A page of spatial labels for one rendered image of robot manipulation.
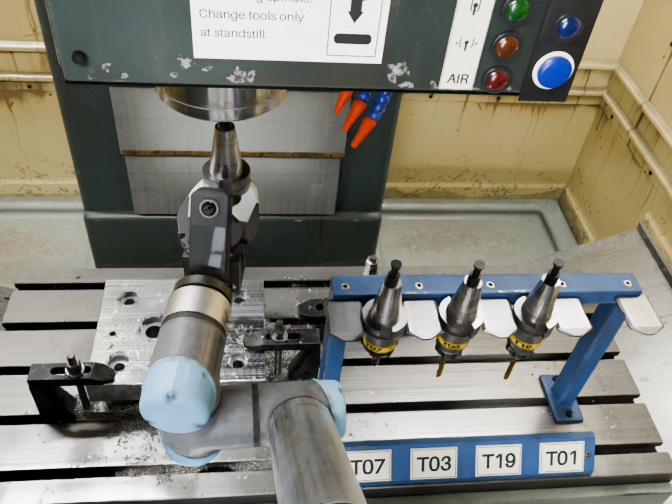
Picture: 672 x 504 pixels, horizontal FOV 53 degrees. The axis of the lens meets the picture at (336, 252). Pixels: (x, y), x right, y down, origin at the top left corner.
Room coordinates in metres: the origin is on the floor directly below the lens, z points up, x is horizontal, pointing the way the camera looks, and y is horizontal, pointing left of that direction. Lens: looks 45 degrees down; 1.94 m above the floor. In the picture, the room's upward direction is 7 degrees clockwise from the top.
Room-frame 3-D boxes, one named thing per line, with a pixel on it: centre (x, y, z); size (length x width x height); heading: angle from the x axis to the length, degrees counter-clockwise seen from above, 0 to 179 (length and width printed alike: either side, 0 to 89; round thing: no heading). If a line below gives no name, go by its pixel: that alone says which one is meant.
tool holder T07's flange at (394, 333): (0.60, -0.08, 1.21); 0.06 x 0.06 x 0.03
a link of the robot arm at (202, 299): (0.49, 0.15, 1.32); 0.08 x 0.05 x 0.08; 92
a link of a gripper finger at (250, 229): (0.62, 0.13, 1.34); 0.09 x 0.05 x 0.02; 169
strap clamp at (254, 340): (0.71, 0.07, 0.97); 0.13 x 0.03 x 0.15; 100
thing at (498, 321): (0.63, -0.24, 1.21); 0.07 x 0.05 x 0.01; 10
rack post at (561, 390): (0.73, -0.45, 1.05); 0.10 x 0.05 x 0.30; 10
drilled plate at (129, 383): (0.72, 0.25, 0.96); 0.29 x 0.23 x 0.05; 100
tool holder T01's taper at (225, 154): (0.70, 0.16, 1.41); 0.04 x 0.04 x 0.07
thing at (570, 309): (0.65, -0.35, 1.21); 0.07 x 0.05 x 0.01; 10
